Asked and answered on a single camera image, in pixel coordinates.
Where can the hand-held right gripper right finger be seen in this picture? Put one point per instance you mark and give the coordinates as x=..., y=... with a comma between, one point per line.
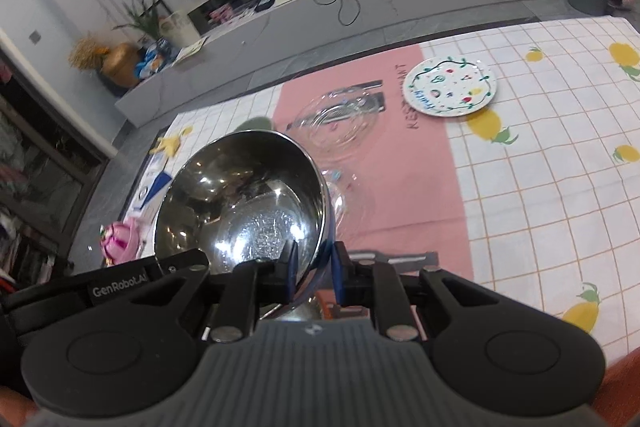
x=339, y=272

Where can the blue glass vase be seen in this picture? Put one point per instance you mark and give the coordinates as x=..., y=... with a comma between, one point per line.
x=162, y=46

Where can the grey wall switch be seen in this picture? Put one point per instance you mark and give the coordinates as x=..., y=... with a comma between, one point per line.
x=35, y=37

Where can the pink photo card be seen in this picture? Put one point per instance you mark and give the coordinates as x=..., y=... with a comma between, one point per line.
x=222, y=14

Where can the small clear glass dish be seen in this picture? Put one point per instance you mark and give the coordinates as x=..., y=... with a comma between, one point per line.
x=336, y=194

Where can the pink placemat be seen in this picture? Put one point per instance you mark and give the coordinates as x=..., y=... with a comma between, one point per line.
x=400, y=187

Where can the pink toy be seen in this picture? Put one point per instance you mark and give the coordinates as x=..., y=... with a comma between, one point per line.
x=120, y=242

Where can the grey marble television bench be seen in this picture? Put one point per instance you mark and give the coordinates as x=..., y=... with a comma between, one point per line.
x=300, y=52

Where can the checked lemon tablecloth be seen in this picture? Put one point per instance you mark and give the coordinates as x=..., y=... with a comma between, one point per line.
x=525, y=187

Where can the blue snack packets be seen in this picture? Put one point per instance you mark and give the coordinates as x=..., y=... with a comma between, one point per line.
x=150, y=64

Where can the stainless steel bowl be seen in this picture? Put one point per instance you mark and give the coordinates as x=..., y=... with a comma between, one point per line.
x=240, y=197

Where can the gold vase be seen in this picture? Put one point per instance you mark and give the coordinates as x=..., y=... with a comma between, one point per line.
x=120, y=64

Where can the blue and white box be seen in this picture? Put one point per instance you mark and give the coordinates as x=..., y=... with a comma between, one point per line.
x=155, y=187

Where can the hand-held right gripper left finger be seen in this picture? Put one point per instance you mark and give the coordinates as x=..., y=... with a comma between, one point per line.
x=290, y=269

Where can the white painted plate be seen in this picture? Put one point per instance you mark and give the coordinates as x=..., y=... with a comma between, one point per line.
x=450, y=87

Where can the clear glass plate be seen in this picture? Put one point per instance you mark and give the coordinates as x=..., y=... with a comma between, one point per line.
x=335, y=119

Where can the green leafy plant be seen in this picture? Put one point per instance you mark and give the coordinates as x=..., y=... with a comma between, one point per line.
x=145, y=14

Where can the small black box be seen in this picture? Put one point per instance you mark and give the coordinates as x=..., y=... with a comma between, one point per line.
x=265, y=4

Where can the loose papers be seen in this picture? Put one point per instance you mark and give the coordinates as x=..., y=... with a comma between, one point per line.
x=192, y=50

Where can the dried yellow flowers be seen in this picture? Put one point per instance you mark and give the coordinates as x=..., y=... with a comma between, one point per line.
x=85, y=52

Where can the dark cabinet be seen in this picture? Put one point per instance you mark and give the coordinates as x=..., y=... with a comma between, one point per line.
x=45, y=167

